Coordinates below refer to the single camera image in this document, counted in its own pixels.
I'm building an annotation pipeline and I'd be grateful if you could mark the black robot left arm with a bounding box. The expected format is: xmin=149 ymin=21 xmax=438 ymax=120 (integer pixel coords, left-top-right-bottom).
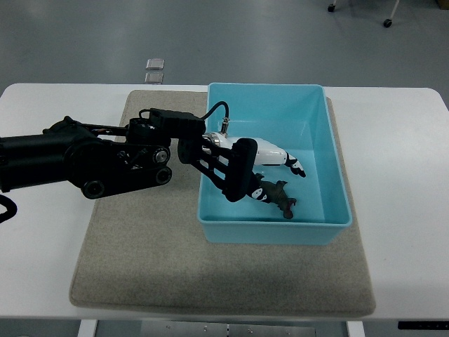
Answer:
xmin=1 ymin=108 xmax=257 ymax=202

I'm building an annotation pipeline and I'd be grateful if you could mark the lower silver floor plate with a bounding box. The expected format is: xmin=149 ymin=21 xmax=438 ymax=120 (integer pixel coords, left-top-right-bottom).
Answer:
xmin=145 ymin=72 xmax=164 ymax=84

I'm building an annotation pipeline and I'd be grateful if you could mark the upper silver floor plate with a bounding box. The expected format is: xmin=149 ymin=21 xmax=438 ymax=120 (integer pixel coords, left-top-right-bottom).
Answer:
xmin=145 ymin=58 xmax=165 ymax=70

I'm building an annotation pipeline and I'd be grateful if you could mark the silver floor plate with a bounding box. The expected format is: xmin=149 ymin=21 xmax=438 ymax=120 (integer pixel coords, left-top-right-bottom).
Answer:
xmin=145 ymin=72 xmax=164 ymax=84
xmin=145 ymin=58 xmax=165 ymax=70

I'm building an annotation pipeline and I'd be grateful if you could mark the black cable loop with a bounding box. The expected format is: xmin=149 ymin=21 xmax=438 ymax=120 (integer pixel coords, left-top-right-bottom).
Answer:
xmin=0 ymin=194 xmax=18 ymax=224

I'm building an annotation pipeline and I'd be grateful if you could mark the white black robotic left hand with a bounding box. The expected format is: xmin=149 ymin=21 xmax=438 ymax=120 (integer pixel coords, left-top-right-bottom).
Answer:
xmin=204 ymin=132 xmax=306 ymax=204

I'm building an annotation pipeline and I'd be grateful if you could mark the grey felt mat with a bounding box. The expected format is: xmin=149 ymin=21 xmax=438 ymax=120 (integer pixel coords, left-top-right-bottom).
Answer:
xmin=69 ymin=89 xmax=377 ymax=316

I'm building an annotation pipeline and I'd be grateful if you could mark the black table control panel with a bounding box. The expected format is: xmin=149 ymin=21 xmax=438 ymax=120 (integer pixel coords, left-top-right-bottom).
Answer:
xmin=398 ymin=321 xmax=449 ymax=331

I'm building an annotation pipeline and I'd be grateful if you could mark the brown toy hippo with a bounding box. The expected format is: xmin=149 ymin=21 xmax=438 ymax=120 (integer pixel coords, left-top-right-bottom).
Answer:
xmin=255 ymin=173 xmax=297 ymax=220

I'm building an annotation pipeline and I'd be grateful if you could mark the metal table frame beam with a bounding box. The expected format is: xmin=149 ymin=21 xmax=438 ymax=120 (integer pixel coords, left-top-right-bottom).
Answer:
xmin=140 ymin=321 xmax=316 ymax=337

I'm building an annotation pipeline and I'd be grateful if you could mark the blue plastic box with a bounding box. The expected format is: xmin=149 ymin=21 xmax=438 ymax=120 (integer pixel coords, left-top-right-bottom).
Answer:
xmin=198 ymin=83 xmax=353 ymax=245

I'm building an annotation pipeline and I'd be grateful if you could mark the right chair caster wheel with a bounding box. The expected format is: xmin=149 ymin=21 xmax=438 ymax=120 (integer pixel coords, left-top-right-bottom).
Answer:
xmin=382 ymin=0 xmax=401 ymax=28

